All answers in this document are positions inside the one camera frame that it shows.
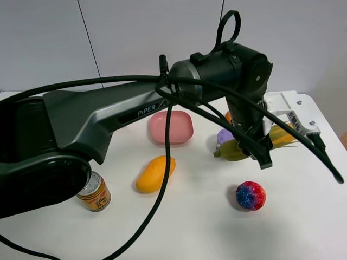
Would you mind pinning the yellow toy mango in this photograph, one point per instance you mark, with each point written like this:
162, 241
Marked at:
150, 180

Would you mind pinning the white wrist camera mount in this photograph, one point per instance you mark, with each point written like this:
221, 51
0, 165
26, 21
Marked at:
290, 104

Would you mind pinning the toy egg tart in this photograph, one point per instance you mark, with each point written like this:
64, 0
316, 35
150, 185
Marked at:
228, 117

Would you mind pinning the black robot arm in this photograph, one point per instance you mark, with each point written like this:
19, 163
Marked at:
48, 141

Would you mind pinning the purple lidded cup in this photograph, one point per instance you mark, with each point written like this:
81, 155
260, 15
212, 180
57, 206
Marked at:
223, 136

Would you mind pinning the toy corn cob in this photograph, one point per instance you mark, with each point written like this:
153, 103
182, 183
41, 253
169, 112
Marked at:
230, 151

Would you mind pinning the red blue toy strawberry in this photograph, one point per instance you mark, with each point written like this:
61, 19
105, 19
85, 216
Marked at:
250, 196

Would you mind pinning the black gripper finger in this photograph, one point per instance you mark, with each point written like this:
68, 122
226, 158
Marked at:
263, 157

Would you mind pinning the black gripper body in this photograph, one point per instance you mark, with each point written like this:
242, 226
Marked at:
248, 120

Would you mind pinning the gold drink can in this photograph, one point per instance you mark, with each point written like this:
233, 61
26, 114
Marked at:
95, 196

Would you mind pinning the pink square plate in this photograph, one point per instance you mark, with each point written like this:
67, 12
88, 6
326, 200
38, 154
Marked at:
181, 127

